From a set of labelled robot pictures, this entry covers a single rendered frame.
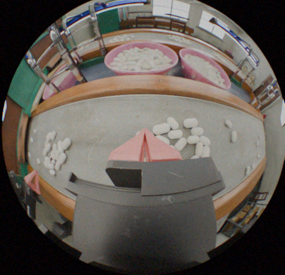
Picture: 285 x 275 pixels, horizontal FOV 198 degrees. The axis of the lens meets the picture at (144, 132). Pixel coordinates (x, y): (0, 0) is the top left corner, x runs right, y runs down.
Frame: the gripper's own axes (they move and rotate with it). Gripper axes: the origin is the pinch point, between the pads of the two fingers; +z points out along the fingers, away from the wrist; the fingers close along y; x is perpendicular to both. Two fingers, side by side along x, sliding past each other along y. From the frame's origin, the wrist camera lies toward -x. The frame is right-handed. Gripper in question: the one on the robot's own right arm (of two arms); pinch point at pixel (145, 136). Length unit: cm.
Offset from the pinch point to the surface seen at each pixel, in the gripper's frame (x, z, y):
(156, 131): 3.0, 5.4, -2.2
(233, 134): 3.9, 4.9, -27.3
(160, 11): -361, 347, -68
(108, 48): -24.4, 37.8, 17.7
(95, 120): 2.1, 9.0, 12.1
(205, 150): 5.9, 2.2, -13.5
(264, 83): -147, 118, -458
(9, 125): -13, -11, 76
